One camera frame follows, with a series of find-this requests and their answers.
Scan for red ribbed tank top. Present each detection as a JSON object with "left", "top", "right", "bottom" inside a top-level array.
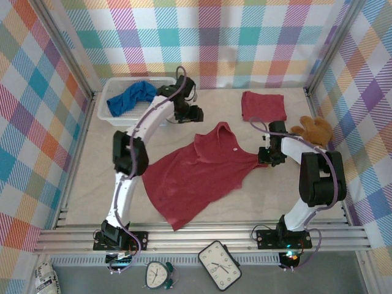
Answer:
[
  {"left": 141, "top": 121, "right": 271, "bottom": 232},
  {"left": 240, "top": 90, "right": 288, "bottom": 123}
]

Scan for blue ribbed tank top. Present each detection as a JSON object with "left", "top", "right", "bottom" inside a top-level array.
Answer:
[{"left": 105, "top": 80, "right": 160, "bottom": 118}]

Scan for brown teddy bear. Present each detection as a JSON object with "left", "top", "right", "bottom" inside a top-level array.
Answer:
[{"left": 290, "top": 115, "right": 335, "bottom": 151}]

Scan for white plastic basket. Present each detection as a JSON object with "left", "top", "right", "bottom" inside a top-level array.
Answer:
[{"left": 97, "top": 77, "right": 177, "bottom": 127}]

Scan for small green alarm clock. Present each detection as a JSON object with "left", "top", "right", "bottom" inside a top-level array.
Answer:
[{"left": 141, "top": 260, "right": 179, "bottom": 290}]

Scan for printed newspaper bundle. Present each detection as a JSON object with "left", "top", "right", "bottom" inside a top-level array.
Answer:
[{"left": 32, "top": 262, "right": 61, "bottom": 294}]

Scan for aluminium side rail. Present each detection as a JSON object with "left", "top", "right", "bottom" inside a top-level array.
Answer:
[
  {"left": 53, "top": 91, "right": 100, "bottom": 229},
  {"left": 304, "top": 88, "right": 352, "bottom": 226}
]

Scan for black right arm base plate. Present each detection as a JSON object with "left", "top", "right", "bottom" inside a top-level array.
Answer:
[{"left": 255, "top": 228, "right": 314, "bottom": 250}]

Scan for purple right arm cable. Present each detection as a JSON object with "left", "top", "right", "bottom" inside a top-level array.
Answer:
[{"left": 249, "top": 116, "right": 341, "bottom": 272}]

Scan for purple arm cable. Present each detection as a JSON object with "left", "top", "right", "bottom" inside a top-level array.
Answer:
[
  {"left": 105, "top": 66, "right": 188, "bottom": 275},
  {"left": 249, "top": 116, "right": 341, "bottom": 272}
]

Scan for wide aluminium base rail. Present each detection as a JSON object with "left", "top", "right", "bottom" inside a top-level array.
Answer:
[{"left": 33, "top": 221, "right": 373, "bottom": 255}]

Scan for aluminium frame post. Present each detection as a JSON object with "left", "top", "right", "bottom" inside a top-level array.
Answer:
[
  {"left": 36, "top": 0, "right": 98, "bottom": 97},
  {"left": 304, "top": 0, "right": 367, "bottom": 97}
]

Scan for black square wall clock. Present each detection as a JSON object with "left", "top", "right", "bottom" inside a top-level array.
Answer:
[{"left": 197, "top": 239, "right": 243, "bottom": 292}]

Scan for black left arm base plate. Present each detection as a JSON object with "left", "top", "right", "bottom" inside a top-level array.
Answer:
[{"left": 92, "top": 230, "right": 149, "bottom": 252}]

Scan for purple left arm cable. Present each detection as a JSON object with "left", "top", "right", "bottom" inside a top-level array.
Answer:
[{"left": 105, "top": 66, "right": 188, "bottom": 275}]

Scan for grey perforated cable duct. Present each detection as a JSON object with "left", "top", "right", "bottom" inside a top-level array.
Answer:
[{"left": 50, "top": 255, "right": 281, "bottom": 266}]

